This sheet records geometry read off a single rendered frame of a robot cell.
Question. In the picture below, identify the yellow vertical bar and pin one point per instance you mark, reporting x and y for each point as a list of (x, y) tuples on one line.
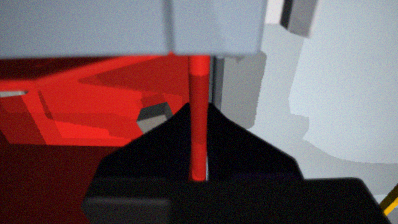
[(390, 202)]

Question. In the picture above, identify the dark grey shelf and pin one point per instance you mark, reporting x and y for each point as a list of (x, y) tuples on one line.
[(215, 28)]

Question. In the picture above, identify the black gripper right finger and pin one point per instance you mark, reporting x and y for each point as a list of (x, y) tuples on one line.
[(242, 155)]

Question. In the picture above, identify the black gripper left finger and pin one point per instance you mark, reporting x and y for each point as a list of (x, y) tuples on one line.
[(156, 153)]

